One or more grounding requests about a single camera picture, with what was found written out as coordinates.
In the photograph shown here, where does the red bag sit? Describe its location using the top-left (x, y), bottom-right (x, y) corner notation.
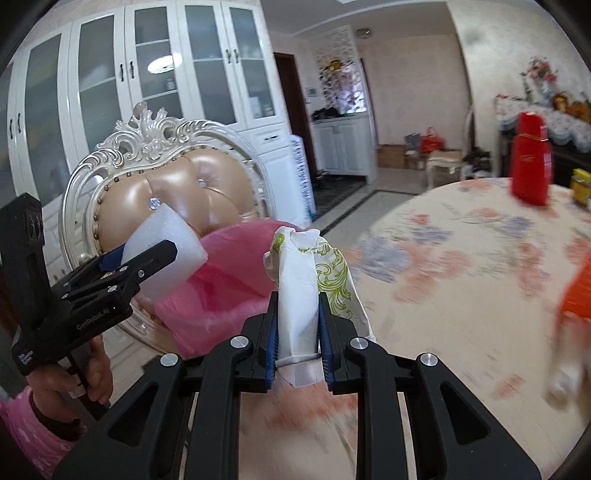
top-left (419, 127), bottom-right (447, 153)

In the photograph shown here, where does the flower vase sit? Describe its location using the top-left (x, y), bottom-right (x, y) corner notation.
top-left (522, 56), bottom-right (560, 100)

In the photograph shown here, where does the white green patterned napkin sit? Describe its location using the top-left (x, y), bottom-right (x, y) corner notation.
top-left (263, 227), bottom-right (378, 389)

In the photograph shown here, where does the pink plastic bag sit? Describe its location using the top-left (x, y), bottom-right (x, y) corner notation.
top-left (152, 222), bottom-right (306, 359)

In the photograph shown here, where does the white foam block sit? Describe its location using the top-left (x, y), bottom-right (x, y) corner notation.
top-left (121, 206), bottom-right (208, 301)

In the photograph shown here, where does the white perforated tower appliance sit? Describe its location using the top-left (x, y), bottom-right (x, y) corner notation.
top-left (290, 134), bottom-right (318, 220)

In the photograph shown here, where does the red thermos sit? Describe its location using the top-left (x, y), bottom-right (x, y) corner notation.
top-left (510, 112), bottom-right (556, 206)

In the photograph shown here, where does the dark wooden door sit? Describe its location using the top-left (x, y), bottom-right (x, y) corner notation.
top-left (273, 52), bottom-right (318, 180)

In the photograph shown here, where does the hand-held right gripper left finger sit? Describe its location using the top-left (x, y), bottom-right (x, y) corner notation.
top-left (52, 291), bottom-right (280, 480)

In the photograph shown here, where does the floral tablecloth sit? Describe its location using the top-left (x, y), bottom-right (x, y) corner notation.
top-left (175, 178), bottom-right (591, 480)

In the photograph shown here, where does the black piano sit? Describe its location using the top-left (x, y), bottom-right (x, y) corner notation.
top-left (496, 124), bottom-right (591, 186)

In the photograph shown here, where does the person's left hand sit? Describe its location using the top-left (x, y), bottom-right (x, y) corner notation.
top-left (25, 331), bottom-right (114, 423)

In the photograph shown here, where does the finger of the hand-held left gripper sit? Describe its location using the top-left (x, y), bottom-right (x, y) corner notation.
top-left (50, 246), bottom-right (126, 291)
top-left (61, 239), bottom-right (179, 302)

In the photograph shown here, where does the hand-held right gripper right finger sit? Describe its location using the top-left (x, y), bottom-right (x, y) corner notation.
top-left (318, 291), bottom-right (542, 480)

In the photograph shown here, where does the ornate cream leather chair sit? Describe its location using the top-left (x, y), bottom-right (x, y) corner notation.
top-left (62, 102), bottom-right (279, 344)

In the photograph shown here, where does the person's left forearm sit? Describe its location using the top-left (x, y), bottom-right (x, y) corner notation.
top-left (0, 385), bottom-right (89, 468)

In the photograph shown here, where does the cardboard box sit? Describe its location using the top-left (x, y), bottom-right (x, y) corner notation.
top-left (376, 144), bottom-right (409, 169)

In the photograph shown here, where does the low white cabinet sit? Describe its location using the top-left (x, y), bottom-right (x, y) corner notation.
top-left (310, 113), bottom-right (380, 178)

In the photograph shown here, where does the yellow lid jar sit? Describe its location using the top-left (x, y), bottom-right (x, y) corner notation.
top-left (570, 168), bottom-right (591, 206)

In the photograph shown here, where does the floral lace cloth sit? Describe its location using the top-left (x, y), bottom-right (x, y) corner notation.
top-left (495, 95), bottom-right (591, 154)

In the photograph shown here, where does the white lattice screen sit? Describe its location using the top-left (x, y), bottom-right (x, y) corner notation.
top-left (315, 46), bottom-right (366, 116)

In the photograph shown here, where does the white glass-door cabinet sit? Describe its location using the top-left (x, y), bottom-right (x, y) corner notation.
top-left (0, 0), bottom-right (296, 278)

